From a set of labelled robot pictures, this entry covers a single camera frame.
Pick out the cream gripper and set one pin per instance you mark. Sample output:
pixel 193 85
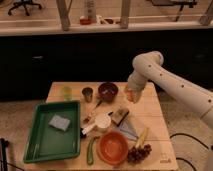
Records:
pixel 136 91

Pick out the red apple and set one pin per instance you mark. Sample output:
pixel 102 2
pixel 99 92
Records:
pixel 129 95

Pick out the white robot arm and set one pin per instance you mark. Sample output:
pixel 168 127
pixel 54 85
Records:
pixel 148 66

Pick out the purple bowl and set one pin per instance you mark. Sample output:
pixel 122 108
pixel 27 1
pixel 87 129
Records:
pixel 107 91

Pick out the orange bowl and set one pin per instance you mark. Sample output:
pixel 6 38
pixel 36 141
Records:
pixel 112 148

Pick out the wooden block brush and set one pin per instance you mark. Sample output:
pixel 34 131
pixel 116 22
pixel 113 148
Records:
pixel 119 115

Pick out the white measuring cup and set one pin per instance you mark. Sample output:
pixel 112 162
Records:
pixel 101 122

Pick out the metal cup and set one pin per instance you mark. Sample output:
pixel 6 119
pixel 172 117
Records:
pixel 88 94

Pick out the yellow banana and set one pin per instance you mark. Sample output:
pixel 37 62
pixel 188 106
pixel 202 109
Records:
pixel 142 138

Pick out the yellow-green cup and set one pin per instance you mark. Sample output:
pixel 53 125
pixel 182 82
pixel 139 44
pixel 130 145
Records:
pixel 66 93

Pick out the bunch of dark grapes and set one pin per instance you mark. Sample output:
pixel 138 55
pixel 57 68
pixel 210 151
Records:
pixel 138 154

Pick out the red white object on shelf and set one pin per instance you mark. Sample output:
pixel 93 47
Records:
pixel 84 21

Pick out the blue sponge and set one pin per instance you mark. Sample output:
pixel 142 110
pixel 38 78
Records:
pixel 59 122

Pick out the green cucumber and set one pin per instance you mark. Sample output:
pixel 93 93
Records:
pixel 90 158

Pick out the green plastic tray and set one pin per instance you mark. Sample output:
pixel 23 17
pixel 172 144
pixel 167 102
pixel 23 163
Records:
pixel 46 143

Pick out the black office chair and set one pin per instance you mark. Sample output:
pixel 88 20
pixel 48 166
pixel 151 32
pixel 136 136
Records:
pixel 25 4

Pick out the black stand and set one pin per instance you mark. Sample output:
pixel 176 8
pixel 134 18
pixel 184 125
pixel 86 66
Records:
pixel 3 156

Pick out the dark handled spoon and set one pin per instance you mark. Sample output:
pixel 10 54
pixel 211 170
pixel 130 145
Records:
pixel 89 115

